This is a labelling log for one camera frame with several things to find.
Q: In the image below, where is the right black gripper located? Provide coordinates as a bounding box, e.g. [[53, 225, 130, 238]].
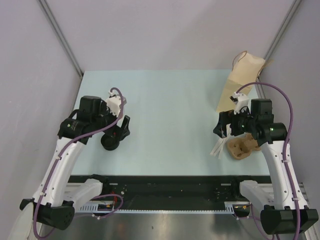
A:
[[213, 105, 258, 138]]

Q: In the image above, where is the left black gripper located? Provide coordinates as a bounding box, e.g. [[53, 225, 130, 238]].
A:
[[92, 101, 130, 141]]

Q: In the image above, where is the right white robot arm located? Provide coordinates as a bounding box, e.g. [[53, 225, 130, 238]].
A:
[[213, 94, 319, 235]]

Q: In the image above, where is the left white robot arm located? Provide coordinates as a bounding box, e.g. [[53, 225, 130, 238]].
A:
[[20, 92, 130, 230]]

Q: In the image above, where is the brown paper takeout bag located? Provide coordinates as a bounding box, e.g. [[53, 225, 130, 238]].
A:
[[216, 50, 270, 113]]

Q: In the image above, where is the white wrapped straw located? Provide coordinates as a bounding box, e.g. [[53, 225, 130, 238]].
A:
[[218, 137, 229, 160], [210, 124, 231, 156]]

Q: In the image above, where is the stack of black lids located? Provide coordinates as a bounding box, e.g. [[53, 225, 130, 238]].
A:
[[100, 135, 120, 151]]

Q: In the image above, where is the brown pulp cup carrier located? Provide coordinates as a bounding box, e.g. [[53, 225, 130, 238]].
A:
[[226, 133, 261, 160]]

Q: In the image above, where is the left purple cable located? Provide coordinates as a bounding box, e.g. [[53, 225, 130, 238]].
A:
[[32, 87, 125, 238]]

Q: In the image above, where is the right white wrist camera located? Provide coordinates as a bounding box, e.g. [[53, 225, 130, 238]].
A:
[[230, 92, 249, 115]]

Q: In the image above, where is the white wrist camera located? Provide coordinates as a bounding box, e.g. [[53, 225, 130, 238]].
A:
[[230, 92, 249, 115], [105, 91, 123, 118]]

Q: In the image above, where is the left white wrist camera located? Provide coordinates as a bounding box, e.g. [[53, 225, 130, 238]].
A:
[[105, 91, 123, 118]]

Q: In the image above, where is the right aluminium frame post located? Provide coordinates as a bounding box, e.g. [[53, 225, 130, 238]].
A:
[[262, 0, 305, 61]]

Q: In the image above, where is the aluminium frame post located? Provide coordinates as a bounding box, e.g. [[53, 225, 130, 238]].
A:
[[36, 0, 84, 80], [262, 0, 305, 61]]

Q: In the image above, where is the white slotted cable duct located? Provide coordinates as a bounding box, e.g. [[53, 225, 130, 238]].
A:
[[75, 201, 115, 214]]

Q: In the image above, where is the left aluminium frame post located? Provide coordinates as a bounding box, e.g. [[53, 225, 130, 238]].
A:
[[36, 0, 84, 80]]

